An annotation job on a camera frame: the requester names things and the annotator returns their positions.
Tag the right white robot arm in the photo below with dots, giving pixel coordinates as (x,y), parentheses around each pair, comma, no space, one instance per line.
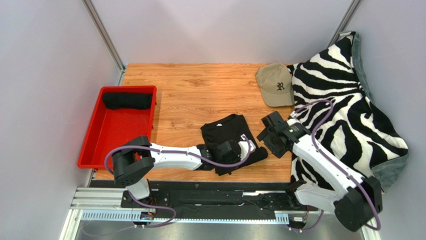
(353,198)

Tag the rolled black t-shirt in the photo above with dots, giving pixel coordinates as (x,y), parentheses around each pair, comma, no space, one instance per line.
(127,100)

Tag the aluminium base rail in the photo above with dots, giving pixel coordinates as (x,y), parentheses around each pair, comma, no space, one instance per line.
(102,211)

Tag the red plastic tray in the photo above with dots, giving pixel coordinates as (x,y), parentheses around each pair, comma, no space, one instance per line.
(109,129)

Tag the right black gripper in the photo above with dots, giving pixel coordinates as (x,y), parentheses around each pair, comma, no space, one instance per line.
(270,133)

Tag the beige baseball cap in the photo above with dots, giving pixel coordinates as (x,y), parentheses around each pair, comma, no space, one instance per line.
(275,84)

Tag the zebra print blanket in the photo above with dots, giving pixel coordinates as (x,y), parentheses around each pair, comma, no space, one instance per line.
(331,90)

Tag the right aluminium frame post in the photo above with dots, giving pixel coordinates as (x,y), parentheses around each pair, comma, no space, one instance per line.
(346,19)

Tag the black printed t-shirt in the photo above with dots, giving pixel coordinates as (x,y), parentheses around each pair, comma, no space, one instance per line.
(231,128)

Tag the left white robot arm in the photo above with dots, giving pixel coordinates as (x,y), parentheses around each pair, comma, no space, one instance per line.
(131,162)

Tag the left aluminium frame post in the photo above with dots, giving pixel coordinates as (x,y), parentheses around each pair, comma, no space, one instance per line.
(97,21)

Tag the aluminium frame post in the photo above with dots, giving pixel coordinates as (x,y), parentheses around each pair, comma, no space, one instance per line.
(97,21)
(346,19)

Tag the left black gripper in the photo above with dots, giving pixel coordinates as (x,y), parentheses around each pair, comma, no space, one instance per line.
(240,157)

